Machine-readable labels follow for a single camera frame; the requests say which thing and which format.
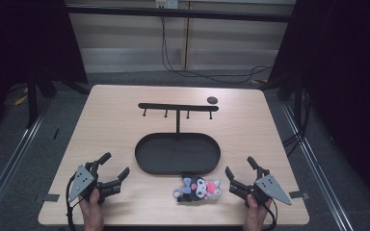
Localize hand-held gripper cable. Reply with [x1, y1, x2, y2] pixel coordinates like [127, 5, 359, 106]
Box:
[262, 197, 278, 231]
[65, 182, 86, 231]

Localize black wall cable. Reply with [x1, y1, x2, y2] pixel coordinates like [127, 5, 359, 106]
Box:
[160, 15, 274, 85]

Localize black horizontal bar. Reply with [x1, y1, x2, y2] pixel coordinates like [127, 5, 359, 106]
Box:
[65, 4, 295, 24]

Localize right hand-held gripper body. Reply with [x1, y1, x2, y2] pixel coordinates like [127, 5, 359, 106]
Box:
[228, 167, 293, 207]

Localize metal floor rail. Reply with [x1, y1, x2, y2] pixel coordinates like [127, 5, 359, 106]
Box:
[280, 102, 356, 231]
[0, 97, 54, 225]

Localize grey tape piece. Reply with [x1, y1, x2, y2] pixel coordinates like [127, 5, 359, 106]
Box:
[288, 190, 310, 200]
[42, 192, 61, 203]

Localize black floor cable bundle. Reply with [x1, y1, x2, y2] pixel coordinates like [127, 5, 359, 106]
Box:
[281, 88, 313, 158]

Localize black stand leg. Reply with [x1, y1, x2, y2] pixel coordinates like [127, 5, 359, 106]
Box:
[25, 68, 40, 130]

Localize right hand-held gripper cable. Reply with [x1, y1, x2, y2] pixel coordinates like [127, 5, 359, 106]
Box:
[262, 197, 278, 231]

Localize black curtain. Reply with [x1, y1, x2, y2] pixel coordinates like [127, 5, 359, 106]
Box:
[266, 0, 370, 213]
[0, 0, 90, 136]

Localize yellow floor tape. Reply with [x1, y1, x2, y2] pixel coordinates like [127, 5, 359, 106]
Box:
[13, 94, 29, 107]

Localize white wall socket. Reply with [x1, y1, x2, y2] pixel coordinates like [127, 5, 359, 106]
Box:
[154, 0, 179, 10]

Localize black and pink plush keychain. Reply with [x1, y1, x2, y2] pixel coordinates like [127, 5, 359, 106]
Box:
[172, 175, 223, 204]

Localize person's left hand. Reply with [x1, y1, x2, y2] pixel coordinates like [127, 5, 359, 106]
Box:
[78, 188, 105, 231]

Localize person's right hand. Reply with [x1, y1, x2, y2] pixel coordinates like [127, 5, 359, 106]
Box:
[243, 193, 273, 231]

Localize black hook rack with tray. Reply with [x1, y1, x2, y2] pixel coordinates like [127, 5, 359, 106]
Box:
[134, 102, 222, 176]

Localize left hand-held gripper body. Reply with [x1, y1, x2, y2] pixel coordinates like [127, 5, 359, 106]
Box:
[66, 161, 123, 205]

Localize left hand-held gripper cable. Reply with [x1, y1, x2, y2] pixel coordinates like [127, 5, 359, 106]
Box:
[65, 182, 86, 231]

